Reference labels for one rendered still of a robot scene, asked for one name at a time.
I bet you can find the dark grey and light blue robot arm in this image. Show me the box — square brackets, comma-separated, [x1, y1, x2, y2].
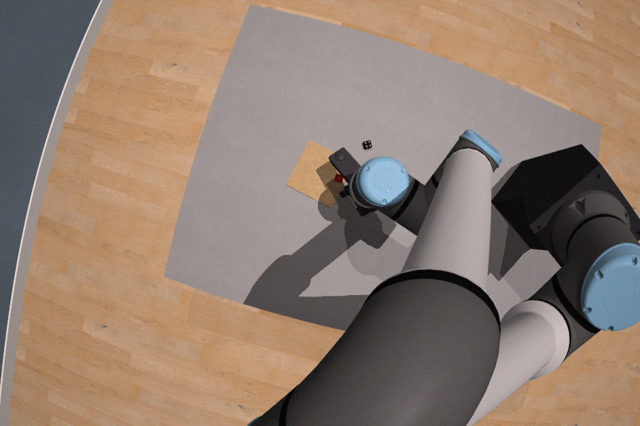
[247, 130, 640, 426]

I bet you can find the tan mat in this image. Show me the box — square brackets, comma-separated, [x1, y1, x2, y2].
[286, 140, 345, 208]

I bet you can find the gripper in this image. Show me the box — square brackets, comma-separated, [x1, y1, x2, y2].
[339, 185, 376, 216]

